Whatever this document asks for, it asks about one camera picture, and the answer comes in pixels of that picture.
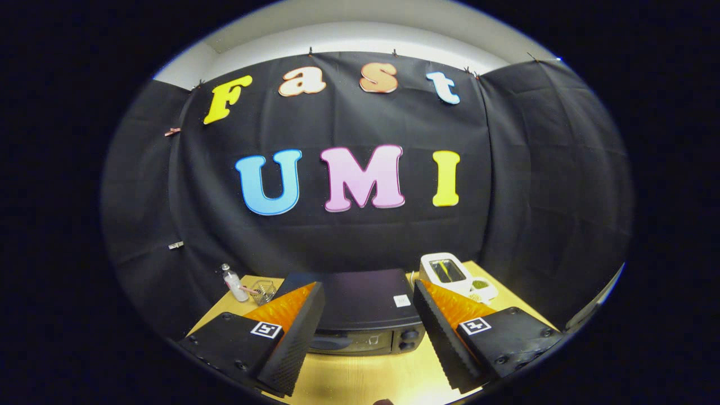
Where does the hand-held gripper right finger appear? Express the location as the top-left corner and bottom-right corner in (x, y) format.
(412, 280), (563, 394)

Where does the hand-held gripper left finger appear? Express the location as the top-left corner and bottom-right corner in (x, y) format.
(179, 281), (327, 397)

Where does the black toaster oven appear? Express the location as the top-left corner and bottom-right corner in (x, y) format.
(273, 269), (426, 355)

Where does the white toaster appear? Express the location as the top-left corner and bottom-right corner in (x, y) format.
(419, 253), (474, 296)

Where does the small white green dish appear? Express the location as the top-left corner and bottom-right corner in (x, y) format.
(469, 277), (499, 303)

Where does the clear plastic bottle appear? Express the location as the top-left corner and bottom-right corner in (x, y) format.
(221, 263), (249, 303)

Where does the black backdrop cloth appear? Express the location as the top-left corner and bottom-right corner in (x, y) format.
(101, 52), (633, 338)

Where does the clear wire holder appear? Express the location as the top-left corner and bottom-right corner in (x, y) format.
(249, 280), (277, 305)

